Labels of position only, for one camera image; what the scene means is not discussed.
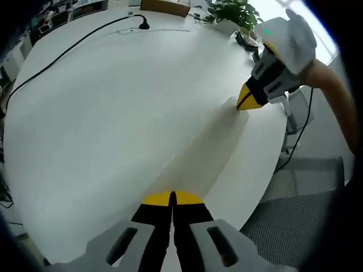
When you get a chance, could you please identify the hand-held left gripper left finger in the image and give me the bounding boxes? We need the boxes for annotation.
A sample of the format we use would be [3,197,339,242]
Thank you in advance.
[105,190,174,272]

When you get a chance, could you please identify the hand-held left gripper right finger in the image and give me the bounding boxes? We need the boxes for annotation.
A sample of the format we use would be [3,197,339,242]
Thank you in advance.
[171,190,258,272]

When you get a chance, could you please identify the person's right hand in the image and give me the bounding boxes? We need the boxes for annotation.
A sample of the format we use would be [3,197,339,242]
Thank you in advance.
[279,7,318,77]

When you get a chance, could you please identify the black headset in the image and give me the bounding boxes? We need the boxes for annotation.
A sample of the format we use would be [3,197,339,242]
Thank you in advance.
[234,30,261,51]

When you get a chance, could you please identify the potted green plant white pot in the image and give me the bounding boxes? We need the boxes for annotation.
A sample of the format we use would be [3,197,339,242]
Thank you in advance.
[195,0,264,36]

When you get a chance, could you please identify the brown cardboard box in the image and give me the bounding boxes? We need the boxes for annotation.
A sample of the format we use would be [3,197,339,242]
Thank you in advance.
[140,0,191,19]

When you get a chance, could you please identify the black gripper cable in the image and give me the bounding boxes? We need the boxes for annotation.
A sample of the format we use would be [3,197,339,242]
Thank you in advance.
[275,87,315,172]

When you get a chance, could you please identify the black desk cable with socket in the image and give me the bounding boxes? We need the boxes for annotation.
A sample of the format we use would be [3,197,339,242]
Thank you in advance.
[5,13,150,113]

